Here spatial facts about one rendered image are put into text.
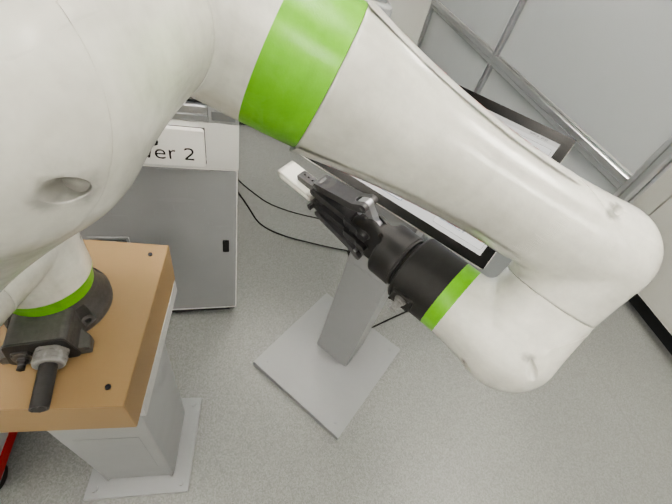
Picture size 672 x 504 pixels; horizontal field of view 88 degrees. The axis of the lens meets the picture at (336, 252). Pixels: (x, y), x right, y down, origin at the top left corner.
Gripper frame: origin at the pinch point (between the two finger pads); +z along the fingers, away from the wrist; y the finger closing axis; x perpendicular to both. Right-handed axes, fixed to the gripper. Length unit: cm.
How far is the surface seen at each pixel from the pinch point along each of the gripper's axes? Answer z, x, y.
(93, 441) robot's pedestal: 14, -58, 55
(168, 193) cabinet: 55, -7, 42
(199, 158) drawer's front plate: 48, 3, 31
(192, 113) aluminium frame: 50, 7, 19
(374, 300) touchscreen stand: -6, 21, 68
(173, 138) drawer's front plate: 52, 0, 24
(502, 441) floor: -75, 35, 128
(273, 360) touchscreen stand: 15, -13, 111
